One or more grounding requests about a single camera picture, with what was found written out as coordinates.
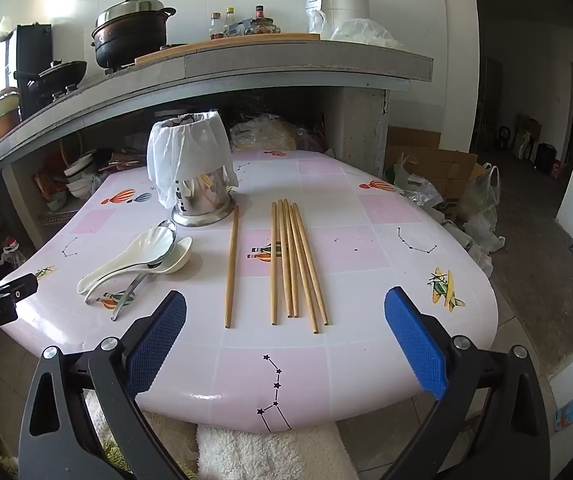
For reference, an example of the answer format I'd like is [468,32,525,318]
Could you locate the wooden chopstick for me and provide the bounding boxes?
[288,204,319,336]
[270,202,278,326]
[293,203,329,326]
[225,205,240,330]
[283,199,300,319]
[277,199,294,319]

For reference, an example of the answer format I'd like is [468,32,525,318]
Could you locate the clear crumpled shopping bag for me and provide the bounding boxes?
[393,152,444,211]

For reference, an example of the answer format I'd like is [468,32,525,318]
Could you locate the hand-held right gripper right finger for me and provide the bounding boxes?
[381,286,552,480]

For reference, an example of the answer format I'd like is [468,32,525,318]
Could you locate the white fluffy towel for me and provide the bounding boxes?
[141,410,359,480]

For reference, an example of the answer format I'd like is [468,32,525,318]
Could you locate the crumpled white plastic bag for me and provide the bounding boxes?
[330,18,404,51]

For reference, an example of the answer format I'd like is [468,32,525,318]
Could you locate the brown clay pot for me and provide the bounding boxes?
[0,87,22,143]

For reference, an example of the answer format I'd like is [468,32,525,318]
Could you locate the scalloped white ceramic spoon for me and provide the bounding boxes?
[77,226,177,295]

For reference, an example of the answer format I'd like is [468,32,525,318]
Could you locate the white shopping bag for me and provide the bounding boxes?
[466,242,494,278]
[461,162,502,221]
[463,212,507,253]

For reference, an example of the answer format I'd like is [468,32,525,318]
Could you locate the black box appliance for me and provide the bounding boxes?
[15,23,53,118]

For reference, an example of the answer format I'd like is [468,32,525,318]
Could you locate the small steel spoon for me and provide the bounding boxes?
[125,245,176,311]

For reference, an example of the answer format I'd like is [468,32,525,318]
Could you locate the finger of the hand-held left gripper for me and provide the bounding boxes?
[0,272,40,304]

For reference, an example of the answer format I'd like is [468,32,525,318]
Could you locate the glass pickle jar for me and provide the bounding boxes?
[245,17,281,36]

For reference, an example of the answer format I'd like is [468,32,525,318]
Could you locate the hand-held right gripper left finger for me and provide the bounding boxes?
[19,290,190,480]

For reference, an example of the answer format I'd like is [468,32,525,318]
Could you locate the black gas stove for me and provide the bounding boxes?
[19,60,140,111]

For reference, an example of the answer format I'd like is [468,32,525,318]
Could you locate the black pot with steel lid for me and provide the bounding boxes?
[91,0,177,68]

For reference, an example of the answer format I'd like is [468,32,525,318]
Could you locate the cardboard box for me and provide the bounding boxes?
[385,127,479,221]

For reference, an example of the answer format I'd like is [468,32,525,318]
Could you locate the black bag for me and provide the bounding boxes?
[536,143,558,175]

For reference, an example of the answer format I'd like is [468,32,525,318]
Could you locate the plain white ceramic spoon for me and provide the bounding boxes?
[85,236,193,305]

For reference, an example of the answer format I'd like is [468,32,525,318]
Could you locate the steel utensil holder with bag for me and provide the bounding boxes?
[147,111,240,209]

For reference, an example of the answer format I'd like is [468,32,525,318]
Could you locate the black pan with lid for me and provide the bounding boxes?
[14,60,88,93]

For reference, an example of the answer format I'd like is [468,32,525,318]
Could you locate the green fluffy rug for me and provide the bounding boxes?
[0,422,21,480]

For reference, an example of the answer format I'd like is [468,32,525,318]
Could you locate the stacked white bowls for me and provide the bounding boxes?
[64,154,101,200]

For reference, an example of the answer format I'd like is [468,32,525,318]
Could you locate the yellow plastic bag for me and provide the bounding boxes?
[230,114,324,153]

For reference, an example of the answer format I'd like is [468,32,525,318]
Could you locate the red cap oil bottle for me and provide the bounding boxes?
[2,238,30,273]

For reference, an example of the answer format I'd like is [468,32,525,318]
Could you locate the clear plastic bag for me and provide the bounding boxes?
[307,9,334,40]

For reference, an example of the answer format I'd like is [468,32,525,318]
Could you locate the large steel spoon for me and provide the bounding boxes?
[111,219,178,322]

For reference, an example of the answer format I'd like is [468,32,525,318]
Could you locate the wooden cutting board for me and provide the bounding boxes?
[135,33,322,66]

